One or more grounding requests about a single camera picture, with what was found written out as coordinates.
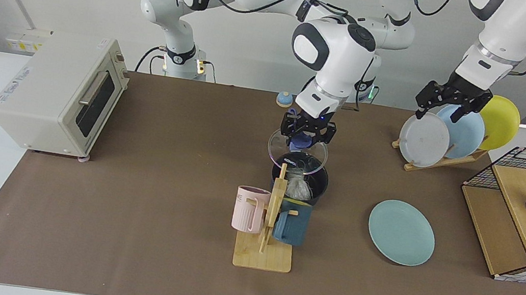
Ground glass lid with blue knob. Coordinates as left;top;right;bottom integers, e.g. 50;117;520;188
264;127;332;178

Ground white vermicelli bundle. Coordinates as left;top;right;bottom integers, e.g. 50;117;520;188
285;172;316;202

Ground light blue plate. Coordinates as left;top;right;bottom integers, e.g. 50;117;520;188
430;100;489;164

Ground grey plate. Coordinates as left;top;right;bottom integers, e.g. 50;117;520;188
395;108;454;172

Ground yellow plate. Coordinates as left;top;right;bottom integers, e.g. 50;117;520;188
463;91;524;156

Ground wooden plate rack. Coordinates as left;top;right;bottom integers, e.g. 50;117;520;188
388;135;490;183

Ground pale green plate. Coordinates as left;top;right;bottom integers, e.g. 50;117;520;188
363;196;441;270

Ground small blue round thing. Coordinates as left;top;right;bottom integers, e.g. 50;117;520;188
275;90;295;109

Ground pink ribbed mug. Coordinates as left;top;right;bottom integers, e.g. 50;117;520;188
230;184;272;236

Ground dark teal mug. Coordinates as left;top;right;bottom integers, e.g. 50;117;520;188
271;197;313;248

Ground wooden cup stand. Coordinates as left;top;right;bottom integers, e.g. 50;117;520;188
231;158;306;275

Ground brown table cloth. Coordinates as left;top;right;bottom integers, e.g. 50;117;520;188
0;52;526;295

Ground pale toaster oven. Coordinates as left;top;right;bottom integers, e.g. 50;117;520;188
0;22;135;167

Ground white power strip yellow labels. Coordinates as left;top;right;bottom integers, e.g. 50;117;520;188
3;25;53;56

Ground black pot with blue handle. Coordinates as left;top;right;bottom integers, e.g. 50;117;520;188
268;148;333;208

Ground wire basket with wooden floor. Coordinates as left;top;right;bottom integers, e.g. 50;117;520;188
449;138;526;285

